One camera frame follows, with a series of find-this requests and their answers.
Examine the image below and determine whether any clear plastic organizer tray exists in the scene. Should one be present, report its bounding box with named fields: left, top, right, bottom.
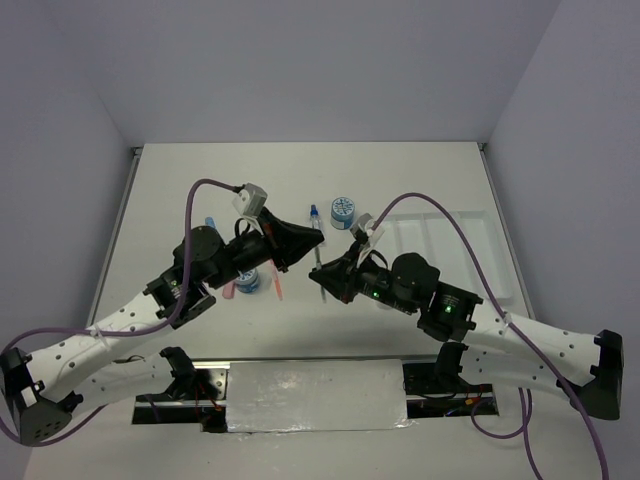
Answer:
left=376, top=210, right=514, bottom=306

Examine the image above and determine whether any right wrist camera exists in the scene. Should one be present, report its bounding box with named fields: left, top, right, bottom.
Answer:
left=350, top=213, right=384, bottom=265

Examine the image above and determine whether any purple cable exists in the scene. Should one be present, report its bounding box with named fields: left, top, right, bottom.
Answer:
left=0, top=178, right=241, bottom=445
left=372, top=192, right=609, bottom=480

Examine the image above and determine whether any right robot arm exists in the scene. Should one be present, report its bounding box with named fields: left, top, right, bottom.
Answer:
left=309, top=244, right=624, bottom=421

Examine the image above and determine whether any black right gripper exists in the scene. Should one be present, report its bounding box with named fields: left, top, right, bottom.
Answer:
left=308, top=240, right=416, bottom=314

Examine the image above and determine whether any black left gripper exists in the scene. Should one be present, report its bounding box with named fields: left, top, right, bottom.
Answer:
left=207, top=207, right=324, bottom=290

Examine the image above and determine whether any blue paint jar near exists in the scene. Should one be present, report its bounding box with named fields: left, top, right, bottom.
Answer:
left=235, top=269, right=260, bottom=294

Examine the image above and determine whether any blue paint jar far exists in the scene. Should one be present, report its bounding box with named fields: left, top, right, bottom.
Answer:
left=330, top=196, right=356, bottom=230

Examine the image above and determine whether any orange highlighter pen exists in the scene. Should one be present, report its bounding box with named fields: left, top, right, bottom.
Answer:
left=271, top=262, right=284, bottom=301

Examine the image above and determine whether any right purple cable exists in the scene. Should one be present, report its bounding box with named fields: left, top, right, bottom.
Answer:
left=372, top=192, right=609, bottom=480

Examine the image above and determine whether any clear blue spray bottle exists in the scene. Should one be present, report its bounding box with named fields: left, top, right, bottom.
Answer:
left=310, top=204, right=322, bottom=231

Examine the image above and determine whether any blue paint jar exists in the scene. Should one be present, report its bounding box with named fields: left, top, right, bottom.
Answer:
left=235, top=269, right=260, bottom=294
left=330, top=196, right=356, bottom=230

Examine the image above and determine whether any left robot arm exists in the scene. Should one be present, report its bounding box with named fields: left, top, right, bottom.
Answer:
left=1, top=208, right=324, bottom=447

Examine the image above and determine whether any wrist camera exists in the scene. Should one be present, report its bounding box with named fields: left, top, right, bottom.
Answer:
left=350, top=213, right=384, bottom=265
left=232, top=183, right=268, bottom=218

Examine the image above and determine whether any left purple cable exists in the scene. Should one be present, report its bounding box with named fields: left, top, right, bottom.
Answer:
left=0, top=178, right=241, bottom=445

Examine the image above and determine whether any pink highlighter cap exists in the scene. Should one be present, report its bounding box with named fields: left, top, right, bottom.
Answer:
left=222, top=282, right=235, bottom=300

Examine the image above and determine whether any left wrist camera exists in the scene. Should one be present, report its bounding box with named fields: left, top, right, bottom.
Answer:
left=232, top=183, right=268, bottom=218

